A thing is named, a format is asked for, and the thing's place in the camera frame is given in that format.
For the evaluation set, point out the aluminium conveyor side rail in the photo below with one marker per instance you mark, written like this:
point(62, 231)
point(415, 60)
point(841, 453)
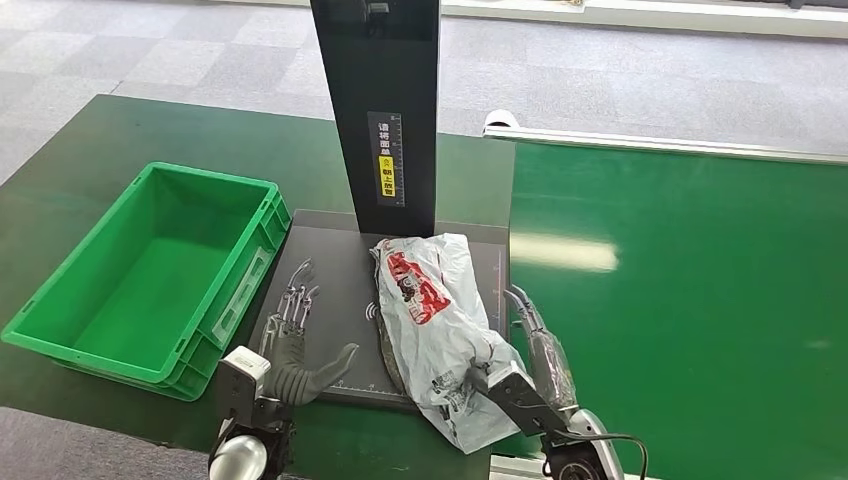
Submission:
point(513, 467)
point(662, 142)

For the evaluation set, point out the green conveyor belt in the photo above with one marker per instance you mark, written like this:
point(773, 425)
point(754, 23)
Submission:
point(702, 298)

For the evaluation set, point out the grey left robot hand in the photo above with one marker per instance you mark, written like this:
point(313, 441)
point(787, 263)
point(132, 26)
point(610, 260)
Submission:
point(311, 381)

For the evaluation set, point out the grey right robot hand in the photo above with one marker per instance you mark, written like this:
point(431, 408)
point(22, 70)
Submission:
point(550, 364)

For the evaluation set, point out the white window ledge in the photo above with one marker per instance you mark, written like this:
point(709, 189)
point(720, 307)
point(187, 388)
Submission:
point(636, 16)

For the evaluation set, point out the white conveyor roller end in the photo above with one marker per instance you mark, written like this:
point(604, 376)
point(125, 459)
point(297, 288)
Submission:
point(501, 118)

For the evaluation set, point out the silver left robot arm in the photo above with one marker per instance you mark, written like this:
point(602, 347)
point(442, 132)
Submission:
point(245, 450)

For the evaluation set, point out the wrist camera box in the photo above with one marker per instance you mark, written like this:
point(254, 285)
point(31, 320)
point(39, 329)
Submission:
point(523, 397)
point(238, 384)

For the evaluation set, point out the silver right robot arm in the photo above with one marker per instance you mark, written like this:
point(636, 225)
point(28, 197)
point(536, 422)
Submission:
point(586, 450)

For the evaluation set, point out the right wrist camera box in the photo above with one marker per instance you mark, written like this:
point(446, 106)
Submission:
point(523, 397)

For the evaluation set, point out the black inbound scanner machine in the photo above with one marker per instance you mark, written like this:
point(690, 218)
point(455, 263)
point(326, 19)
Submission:
point(391, 132)

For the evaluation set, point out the green plastic crate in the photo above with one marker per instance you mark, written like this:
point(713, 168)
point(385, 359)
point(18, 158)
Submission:
point(149, 278)

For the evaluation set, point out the white red printed plastic package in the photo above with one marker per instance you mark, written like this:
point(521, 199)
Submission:
point(437, 331)

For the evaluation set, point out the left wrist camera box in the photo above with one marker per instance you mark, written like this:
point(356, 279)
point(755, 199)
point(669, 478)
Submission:
point(238, 384)

